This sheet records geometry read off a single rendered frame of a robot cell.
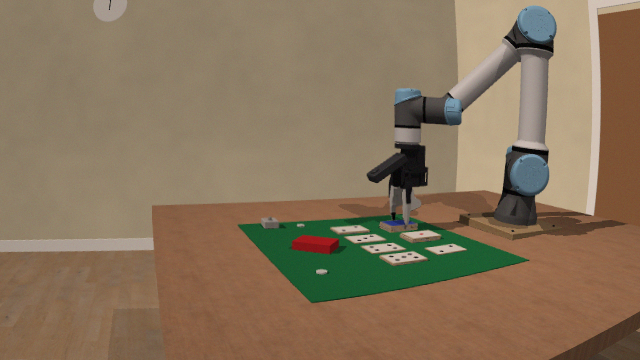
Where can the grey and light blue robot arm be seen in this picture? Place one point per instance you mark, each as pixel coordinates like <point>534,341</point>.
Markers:
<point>529,174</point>

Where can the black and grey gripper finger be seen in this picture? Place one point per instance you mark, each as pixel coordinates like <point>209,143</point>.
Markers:
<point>394,198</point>
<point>409,201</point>

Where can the green felt mat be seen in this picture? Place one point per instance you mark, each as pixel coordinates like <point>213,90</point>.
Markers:
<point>354,272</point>

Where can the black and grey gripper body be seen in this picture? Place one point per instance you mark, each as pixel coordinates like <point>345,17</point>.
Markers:
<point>414,168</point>

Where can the red rectangular block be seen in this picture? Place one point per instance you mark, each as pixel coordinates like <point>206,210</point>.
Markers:
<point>315,244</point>

